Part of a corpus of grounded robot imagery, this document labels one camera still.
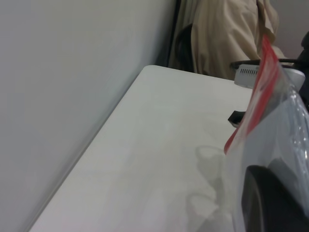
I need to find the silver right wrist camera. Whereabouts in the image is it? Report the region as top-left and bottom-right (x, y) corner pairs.
(234, 64), (306, 89)

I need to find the beige fabric jacket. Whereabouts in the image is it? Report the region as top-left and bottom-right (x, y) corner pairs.
(168, 0), (288, 81)

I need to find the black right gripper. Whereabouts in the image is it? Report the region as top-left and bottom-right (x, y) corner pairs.
(227, 83), (309, 128)

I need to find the black right camera cable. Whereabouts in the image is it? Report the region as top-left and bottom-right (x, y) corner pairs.
(230, 58), (300, 69)

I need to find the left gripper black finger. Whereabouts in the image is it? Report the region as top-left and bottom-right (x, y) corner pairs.
(243, 165), (309, 232)

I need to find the clear zip bag red zipper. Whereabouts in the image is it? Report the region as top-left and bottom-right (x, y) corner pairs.
(223, 33), (309, 232)

